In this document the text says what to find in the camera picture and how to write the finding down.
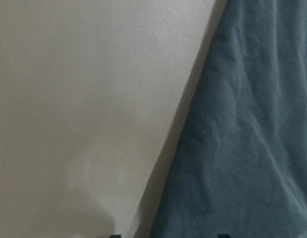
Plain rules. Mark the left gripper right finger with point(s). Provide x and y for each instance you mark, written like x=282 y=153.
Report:
x=223 y=236

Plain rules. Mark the black graphic t-shirt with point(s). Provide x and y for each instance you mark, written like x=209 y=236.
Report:
x=241 y=162

